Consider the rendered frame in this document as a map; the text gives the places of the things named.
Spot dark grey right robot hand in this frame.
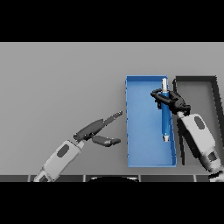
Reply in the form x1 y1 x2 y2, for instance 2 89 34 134
150 88 192 116

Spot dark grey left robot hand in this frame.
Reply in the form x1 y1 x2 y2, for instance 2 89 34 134
73 110 123 148

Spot blue pipe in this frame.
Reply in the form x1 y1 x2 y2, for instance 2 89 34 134
160 77 172 143

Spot dark grey bin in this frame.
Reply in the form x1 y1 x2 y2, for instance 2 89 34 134
172 75 224 166

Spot blue bin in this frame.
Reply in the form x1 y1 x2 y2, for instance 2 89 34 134
125 75 178 169

